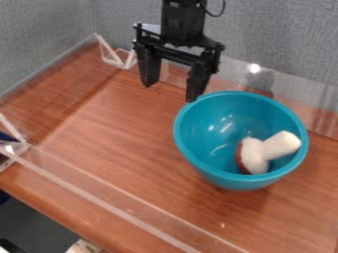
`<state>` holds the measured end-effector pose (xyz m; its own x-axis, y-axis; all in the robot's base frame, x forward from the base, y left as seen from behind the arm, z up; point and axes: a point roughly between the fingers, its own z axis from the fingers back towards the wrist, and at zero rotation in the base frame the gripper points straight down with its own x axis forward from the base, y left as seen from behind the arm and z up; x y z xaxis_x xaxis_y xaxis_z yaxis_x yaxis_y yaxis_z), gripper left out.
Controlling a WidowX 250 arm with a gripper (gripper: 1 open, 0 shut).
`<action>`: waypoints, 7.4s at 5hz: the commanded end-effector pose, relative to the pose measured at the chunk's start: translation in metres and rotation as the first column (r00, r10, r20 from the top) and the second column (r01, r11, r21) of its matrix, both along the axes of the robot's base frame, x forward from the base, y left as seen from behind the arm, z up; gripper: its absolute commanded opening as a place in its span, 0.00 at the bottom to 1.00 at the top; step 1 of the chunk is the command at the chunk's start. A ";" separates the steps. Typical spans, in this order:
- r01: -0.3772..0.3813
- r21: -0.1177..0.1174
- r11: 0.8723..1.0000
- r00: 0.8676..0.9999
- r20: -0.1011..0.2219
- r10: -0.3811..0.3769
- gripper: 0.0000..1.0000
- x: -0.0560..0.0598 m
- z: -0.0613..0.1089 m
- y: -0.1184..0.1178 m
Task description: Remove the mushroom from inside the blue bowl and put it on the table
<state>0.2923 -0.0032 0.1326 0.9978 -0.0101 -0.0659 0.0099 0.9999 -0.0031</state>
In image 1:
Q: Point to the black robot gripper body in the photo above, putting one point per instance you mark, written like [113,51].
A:
[177,38]

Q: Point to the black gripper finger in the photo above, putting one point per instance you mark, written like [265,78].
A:
[197,78]
[149,65]

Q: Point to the white brown toy mushroom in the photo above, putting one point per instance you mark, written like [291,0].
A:
[255,153]

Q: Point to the blue plastic bowl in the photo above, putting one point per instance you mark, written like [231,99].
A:
[211,125]

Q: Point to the clear acrylic left barrier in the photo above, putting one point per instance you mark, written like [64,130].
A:
[18,67]

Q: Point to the clear acrylic barrier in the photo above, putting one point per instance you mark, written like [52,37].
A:
[311,99]
[18,67]
[175,231]

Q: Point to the clear acrylic back barrier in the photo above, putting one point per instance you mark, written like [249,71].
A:
[311,99]

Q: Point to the clear acrylic front barrier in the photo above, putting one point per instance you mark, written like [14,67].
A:
[175,231]

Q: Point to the clear acrylic corner bracket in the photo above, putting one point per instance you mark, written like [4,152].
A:
[118,57]

